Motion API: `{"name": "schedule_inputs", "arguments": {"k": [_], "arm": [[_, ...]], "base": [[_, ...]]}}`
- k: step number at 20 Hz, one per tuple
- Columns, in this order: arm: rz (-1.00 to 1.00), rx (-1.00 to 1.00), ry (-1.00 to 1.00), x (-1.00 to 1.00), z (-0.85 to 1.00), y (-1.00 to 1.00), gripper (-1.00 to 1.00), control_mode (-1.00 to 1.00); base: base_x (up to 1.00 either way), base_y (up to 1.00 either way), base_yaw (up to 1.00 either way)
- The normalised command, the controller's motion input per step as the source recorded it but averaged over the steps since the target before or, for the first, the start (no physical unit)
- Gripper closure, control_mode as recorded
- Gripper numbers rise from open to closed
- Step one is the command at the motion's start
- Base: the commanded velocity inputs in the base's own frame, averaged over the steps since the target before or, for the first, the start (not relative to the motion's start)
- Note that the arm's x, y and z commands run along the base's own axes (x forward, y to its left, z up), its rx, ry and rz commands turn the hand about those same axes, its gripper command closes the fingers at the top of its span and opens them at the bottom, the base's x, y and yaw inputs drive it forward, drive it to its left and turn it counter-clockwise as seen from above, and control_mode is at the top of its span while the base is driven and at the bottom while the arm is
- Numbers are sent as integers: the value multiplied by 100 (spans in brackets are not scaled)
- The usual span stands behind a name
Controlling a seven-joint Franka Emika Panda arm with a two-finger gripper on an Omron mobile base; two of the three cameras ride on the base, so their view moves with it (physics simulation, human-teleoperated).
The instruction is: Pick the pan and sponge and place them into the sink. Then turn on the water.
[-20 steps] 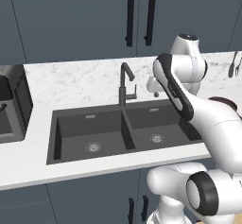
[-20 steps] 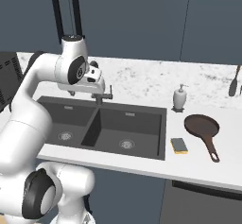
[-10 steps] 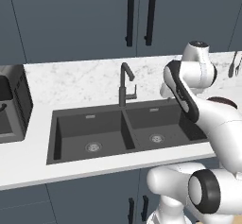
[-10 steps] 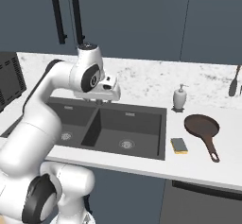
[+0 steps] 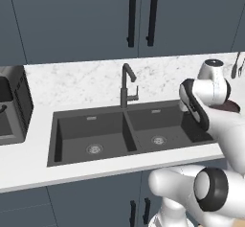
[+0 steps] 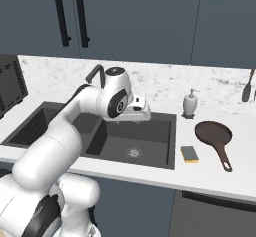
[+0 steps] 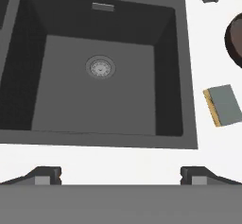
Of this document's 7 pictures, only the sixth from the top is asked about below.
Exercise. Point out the dark blue base cupboard door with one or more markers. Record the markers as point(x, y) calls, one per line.
point(136, 211)

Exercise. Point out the brown frying pan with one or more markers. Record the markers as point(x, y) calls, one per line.
point(213, 133)

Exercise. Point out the dark grey sink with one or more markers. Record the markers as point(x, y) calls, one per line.
point(133, 137)

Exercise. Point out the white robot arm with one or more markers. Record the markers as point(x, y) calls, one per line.
point(56, 137)

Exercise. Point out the black tap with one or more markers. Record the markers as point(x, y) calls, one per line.
point(95, 71)

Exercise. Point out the white soap dispenser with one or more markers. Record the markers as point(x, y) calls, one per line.
point(190, 105)

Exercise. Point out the brown hanging spatula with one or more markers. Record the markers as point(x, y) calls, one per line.
point(247, 92)

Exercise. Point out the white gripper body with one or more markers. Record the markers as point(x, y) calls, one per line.
point(128, 115)

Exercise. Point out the yellow and grey sponge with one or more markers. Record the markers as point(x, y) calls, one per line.
point(190, 153)

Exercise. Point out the black microwave oven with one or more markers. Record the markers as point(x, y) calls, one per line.
point(10, 84)

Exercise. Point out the grey dishwasher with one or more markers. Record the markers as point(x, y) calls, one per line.
point(213, 221)

